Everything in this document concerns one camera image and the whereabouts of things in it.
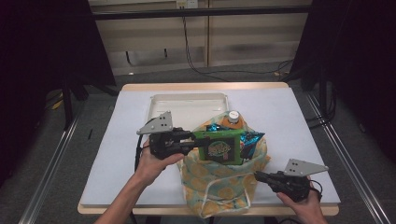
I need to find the person's left hand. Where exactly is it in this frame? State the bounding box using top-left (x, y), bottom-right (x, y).
top-left (134, 139), bottom-right (185, 187)

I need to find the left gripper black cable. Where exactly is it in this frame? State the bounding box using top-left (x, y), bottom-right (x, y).
top-left (134, 118), bottom-right (157, 173)

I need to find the blue chip bag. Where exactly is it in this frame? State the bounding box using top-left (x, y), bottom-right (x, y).
top-left (205, 122), bottom-right (265, 161)

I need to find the white table mat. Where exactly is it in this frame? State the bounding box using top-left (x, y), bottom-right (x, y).
top-left (79, 87), bottom-right (341, 209)

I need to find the orange drink bottle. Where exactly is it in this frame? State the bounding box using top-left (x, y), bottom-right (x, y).
top-left (221, 110), bottom-right (245, 130)

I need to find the black curtain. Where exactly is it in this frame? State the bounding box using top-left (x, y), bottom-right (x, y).
top-left (0, 0), bottom-right (117, 188)
top-left (289, 0), bottom-right (396, 162)

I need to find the black wall cable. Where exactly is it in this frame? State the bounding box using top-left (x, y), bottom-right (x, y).
top-left (181, 17), bottom-right (295, 82)

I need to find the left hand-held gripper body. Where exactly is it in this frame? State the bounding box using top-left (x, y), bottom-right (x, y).
top-left (135, 110), bottom-right (198, 161)

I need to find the white wall socket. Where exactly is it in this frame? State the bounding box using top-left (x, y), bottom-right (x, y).
top-left (176, 0), bottom-right (199, 9)

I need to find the green snack packet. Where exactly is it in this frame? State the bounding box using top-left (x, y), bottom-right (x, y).
top-left (191, 129), bottom-right (246, 166)

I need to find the wooden table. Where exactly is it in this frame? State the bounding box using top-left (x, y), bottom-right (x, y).
top-left (77, 81), bottom-right (340, 217)

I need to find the white plastic tray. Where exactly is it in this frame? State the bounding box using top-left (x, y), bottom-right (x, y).
top-left (145, 92), bottom-right (231, 138)

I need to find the person's right hand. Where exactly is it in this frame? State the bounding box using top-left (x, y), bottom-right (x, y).
top-left (276, 176), bottom-right (323, 219)

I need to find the yellow floor object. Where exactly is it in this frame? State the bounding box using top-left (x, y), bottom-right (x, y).
top-left (49, 92), bottom-right (65, 111)

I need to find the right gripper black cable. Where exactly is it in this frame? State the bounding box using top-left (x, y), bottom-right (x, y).
top-left (309, 179), bottom-right (323, 201)

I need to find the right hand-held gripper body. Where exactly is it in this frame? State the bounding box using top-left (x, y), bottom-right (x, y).
top-left (264, 158), bottom-right (330, 203)

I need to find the black horizontal bar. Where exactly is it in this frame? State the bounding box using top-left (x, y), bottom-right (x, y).
top-left (92, 5), bottom-right (312, 21)

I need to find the orange-print cloth bag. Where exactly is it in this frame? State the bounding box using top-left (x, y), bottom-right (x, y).
top-left (177, 113), bottom-right (271, 218)

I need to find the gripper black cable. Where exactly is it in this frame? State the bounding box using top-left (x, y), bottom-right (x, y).
top-left (309, 179), bottom-right (323, 201)
top-left (134, 118), bottom-right (157, 173)

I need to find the black stand leg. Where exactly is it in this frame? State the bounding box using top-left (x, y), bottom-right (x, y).
top-left (60, 80), bottom-right (77, 131)

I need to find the aluminium floor rail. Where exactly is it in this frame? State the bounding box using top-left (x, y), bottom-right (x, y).
top-left (18, 115), bottom-right (81, 224)
top-left (306, 92), bottom-right (390, 224)

